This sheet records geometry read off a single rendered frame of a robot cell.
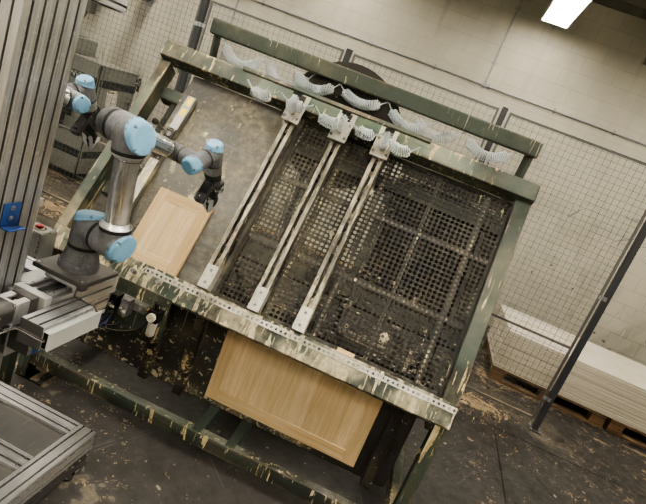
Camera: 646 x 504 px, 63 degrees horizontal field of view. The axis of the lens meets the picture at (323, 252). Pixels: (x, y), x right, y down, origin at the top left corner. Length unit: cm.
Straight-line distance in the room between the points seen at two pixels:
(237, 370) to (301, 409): 40
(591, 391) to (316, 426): 368
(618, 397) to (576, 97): 361
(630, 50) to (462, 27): 200
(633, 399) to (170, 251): 478
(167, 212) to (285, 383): 110
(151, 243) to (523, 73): 563
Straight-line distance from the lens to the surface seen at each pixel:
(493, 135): 339
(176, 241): 283
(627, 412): 623
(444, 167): 288
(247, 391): 300
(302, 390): 290
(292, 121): 292
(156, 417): 303
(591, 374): 599
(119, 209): 200
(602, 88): 758
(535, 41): 752
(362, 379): 256
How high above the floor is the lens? 194
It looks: 14 degrees down
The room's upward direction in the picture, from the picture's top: 22 degrees clockwise
